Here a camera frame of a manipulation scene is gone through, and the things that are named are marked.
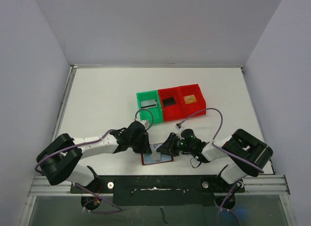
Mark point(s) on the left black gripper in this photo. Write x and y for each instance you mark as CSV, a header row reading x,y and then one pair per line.
x,y
145,147

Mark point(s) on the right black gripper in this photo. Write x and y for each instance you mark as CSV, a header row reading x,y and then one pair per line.
x,y
171,143

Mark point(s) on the red leather card holder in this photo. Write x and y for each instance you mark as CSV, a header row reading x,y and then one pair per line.
x,y
145,159

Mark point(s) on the thin white card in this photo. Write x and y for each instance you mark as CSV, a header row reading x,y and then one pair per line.
x,y
148,103

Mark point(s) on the green plastic bin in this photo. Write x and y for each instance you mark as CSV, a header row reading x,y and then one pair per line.
x,y
156,111

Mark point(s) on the red bin with black card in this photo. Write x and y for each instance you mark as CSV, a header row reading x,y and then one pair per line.
x,y
172,106

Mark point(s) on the red bin with gold card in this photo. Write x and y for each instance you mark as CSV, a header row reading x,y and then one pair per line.
x,y
193,89

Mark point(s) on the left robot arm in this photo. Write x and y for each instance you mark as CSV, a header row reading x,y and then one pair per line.
x,y
59,161

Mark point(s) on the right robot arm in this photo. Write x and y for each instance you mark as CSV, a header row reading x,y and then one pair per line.
x,y
249,154

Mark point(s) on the black credit card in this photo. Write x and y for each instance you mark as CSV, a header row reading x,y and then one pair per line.
x,y
168,101

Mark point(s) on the gold credit card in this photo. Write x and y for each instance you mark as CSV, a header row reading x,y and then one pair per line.
x,y
190,99

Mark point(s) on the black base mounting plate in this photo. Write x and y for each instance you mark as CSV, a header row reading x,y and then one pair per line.
x,y
161,190

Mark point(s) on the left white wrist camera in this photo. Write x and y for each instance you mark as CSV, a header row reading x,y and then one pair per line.
x,y
145,123

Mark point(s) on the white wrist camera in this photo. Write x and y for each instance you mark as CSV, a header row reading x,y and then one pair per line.
x,y
145,123
180,129

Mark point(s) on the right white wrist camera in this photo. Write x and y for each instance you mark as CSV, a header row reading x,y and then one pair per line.
x,y
180,129

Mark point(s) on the aluminium front rail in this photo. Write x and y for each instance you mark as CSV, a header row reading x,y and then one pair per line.
x,y
266,184

